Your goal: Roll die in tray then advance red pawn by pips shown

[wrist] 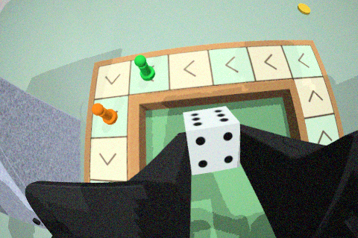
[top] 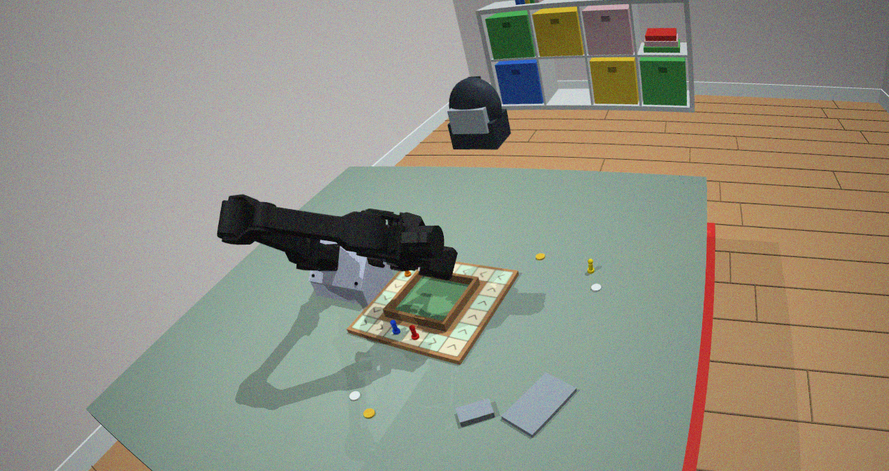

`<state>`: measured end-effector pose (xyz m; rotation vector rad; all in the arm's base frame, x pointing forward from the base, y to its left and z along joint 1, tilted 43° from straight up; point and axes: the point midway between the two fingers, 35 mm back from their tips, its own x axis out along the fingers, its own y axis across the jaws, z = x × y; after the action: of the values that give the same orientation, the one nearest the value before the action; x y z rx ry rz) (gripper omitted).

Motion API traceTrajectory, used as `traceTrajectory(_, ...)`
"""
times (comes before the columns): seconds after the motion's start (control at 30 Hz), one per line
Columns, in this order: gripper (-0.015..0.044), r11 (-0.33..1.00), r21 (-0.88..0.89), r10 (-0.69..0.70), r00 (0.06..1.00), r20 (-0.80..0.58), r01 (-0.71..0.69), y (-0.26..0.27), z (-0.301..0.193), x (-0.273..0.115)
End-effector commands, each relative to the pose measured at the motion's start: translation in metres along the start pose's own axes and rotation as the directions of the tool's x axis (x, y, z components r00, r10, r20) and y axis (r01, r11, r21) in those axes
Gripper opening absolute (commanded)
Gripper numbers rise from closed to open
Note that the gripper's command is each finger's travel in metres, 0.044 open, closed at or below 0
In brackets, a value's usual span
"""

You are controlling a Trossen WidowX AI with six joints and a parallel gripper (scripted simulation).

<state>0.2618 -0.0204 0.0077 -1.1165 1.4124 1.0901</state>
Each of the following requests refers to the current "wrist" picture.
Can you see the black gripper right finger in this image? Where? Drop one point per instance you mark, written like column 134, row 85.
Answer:
column 297, row 183

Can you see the green pawn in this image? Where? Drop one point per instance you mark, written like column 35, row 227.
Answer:
column 146, row 72

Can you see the white die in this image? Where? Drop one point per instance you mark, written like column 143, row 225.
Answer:
column 213, row 140

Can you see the yellow flat disc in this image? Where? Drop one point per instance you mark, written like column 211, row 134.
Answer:
column 303, row 8

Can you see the orange pawn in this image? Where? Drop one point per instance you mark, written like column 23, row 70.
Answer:
column 108, row 115

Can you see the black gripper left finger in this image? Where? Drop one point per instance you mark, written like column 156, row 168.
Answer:
column 154, row 203

